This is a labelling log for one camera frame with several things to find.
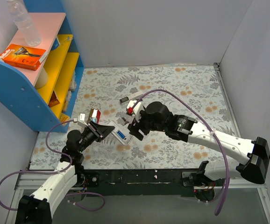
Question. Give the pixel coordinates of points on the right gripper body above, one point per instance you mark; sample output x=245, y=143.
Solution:
x=138, y=126

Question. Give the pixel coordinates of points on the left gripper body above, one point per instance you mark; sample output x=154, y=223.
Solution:
x=95, y=130

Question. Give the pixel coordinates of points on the white remote control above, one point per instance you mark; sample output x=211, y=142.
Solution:
x=124, y=131

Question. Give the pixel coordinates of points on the blue battery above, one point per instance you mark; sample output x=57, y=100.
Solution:
x=121, y=135

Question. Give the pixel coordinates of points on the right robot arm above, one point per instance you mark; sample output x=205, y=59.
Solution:
x=248, y=159

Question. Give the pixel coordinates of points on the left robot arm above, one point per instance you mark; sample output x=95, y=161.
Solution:
x=40, y=206

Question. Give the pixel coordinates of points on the pile of batteries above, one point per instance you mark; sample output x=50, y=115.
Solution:
x=125, y=121

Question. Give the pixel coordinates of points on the red box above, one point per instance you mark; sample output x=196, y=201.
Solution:
x=94, y=115

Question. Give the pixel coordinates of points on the floral table mat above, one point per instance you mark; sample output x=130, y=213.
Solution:
x=192, y=91

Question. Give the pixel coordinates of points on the blue yellow shelf unit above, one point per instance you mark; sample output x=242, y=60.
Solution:
x=37, y=97

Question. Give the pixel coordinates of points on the orange razor box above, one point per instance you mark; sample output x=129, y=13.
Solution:
x=23, y=57

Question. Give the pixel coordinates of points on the clear plastic bottle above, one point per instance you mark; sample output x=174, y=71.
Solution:
x=24, y=23

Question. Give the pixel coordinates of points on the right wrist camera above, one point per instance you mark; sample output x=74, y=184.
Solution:
x=135, y=108

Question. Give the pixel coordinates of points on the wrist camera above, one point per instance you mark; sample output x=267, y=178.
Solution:
x=82, y=120
x=135, y=108

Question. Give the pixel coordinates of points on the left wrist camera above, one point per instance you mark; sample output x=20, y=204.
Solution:
x=82, y=120

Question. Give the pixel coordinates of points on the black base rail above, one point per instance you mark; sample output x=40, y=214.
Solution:
x=137, y=182

